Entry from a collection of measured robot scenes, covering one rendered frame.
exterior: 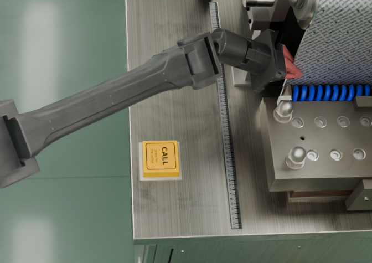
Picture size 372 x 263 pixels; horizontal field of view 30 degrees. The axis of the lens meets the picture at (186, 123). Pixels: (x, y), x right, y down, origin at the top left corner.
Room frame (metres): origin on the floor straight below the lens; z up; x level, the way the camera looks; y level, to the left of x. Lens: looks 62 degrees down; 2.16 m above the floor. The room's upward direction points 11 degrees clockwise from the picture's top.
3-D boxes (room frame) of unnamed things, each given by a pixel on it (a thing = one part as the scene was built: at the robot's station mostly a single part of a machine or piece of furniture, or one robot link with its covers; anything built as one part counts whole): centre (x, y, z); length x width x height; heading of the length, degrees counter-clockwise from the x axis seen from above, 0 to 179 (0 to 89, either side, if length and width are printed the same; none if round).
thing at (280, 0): (0.82, -0.11, 1.05); 0.06 x 0.05 x 0.31; 104
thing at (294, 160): (0.58, -0.21, 1.05); 0.04 x 0.04 x 0.04
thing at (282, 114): (0.67, -0.18, 1.05); 0.04 x 0.04 x 0.04
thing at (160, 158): (0.59, 0.04, 0.91); 0.07 x 0.07 x 0.02; 14
